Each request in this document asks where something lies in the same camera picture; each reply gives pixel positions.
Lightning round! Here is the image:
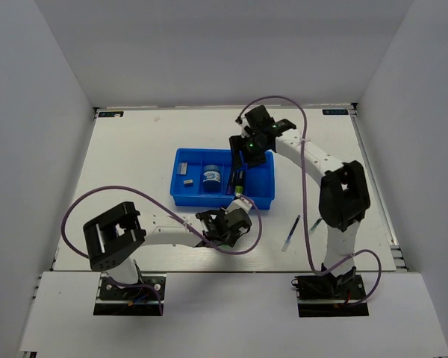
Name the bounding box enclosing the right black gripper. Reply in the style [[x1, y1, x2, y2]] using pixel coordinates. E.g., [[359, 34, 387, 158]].
[[229, 133, 270, 172]]

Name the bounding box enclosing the green black highlighter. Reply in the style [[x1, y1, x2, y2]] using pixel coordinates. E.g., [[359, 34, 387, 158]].
[[220, 245, 233, 252]]

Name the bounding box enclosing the yellow black highlighter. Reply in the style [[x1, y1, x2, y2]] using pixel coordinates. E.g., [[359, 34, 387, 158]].
[[234, 170, 246, 195]]

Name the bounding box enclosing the purple black highlighter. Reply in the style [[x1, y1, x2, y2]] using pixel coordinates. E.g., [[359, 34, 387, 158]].
[[225, 171, 236, 195]]

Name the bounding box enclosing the blue correction tape roll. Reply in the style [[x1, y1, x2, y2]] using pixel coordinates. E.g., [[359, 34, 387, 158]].
[[202, 164, 222, 192]]

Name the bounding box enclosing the white eraser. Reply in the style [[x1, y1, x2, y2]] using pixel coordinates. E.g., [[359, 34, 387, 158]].
[[177, 162, 188, 175]]

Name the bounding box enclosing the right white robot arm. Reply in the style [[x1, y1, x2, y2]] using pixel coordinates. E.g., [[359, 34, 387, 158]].
[[229, 105, 370, 298]]

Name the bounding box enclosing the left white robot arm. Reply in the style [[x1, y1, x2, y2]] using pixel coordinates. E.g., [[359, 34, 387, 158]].
[[83, 198, 252, 298]]

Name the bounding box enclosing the blue plastic divided tray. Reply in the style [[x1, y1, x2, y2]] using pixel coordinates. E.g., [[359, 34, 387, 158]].
[[169, 148, 276, 210]]

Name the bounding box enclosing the blue pen refill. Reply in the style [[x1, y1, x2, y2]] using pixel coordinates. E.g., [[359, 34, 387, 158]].
[[281, 215, 301, 252]]

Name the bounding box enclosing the right table corner label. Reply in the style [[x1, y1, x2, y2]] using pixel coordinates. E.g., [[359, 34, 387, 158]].
[[322, 108, 349, 116]]

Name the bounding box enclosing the table corner label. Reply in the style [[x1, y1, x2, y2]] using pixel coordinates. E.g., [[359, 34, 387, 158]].
[[322, 108, 349, 116], [98, 111, 124, 118]]

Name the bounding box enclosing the green pen refill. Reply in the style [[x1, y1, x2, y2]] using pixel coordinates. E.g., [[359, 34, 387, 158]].
[[309, 218, 323, 234]]

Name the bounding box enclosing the left table corner label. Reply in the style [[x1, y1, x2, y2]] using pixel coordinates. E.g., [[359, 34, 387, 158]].
[[98, 111, 124, 118]]

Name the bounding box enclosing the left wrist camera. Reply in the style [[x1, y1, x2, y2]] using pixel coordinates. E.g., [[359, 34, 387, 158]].
[[225, 195, 254, 213]]

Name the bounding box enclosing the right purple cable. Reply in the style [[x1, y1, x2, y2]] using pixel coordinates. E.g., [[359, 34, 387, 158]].
[[234, 96, 382, 309]]

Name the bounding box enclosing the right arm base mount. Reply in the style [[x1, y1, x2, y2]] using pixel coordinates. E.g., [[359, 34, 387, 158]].
[[291, 275, 370, 318]]

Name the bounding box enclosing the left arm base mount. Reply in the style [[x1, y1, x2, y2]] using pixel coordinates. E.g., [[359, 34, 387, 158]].
[[93, 273, 167, 317]]

